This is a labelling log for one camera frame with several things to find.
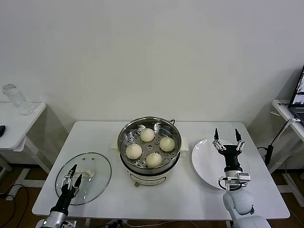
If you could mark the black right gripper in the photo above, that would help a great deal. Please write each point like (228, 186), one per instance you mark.
(231, 156)

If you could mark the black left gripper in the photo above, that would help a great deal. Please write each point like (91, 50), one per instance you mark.
(65, 199)

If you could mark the white steamed baozi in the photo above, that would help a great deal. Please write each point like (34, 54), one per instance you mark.
(154, 159)
(133, 151)
(147, 135)
(167, 144)

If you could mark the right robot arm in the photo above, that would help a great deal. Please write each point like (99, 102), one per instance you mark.
(237, 202)

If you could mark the perforated steel steamer basket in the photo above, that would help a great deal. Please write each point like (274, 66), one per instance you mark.
(126, 135)

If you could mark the white round plate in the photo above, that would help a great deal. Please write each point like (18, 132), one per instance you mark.
(206, 161)

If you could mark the black power adapter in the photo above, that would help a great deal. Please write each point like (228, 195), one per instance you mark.
(269, 154)

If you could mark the white desk with laptop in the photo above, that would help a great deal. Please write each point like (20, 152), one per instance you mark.
(281, 111)

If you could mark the power strip under table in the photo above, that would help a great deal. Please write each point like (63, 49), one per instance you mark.
(116, 223)

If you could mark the white side table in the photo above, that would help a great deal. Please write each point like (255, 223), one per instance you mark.
(23, 123)

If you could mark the dark open laptop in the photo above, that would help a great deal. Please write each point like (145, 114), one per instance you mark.
(298, 95)

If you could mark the black computer mouse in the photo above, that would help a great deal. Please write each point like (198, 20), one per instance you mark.
(2, 130)

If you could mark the clear glass jar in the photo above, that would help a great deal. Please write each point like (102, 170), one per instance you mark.
(17, 101)

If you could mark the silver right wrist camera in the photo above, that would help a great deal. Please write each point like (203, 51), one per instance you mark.
(243, 178)

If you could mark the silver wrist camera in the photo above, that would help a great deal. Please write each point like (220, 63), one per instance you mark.
(243, 178)
(71, 224)

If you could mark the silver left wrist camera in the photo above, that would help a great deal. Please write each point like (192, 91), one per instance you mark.
(71, 224)

